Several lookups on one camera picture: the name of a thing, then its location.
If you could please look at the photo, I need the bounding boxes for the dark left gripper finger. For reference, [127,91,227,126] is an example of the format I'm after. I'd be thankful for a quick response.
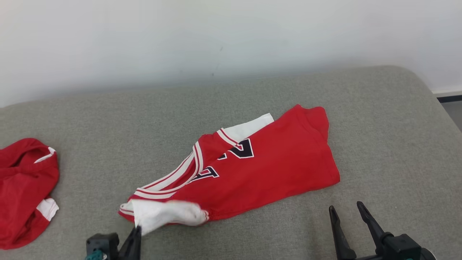
[119,226,142,260]

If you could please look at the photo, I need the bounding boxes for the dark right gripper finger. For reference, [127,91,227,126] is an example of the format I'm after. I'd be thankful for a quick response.
[329,206,357,260]
[357,201,393,255]

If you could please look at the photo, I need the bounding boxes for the red jersey with white sleeves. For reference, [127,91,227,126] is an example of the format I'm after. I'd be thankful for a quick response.
[118,104,340,236]

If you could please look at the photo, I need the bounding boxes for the grey fabric sofa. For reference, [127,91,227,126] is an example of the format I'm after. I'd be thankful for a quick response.
[0,65,462,260]

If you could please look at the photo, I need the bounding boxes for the red shorts with white stripes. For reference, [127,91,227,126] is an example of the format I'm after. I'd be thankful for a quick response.
[0,138,60,250]

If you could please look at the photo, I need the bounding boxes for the white and black baseboard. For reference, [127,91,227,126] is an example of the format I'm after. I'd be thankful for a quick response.
[431,86,462,104]

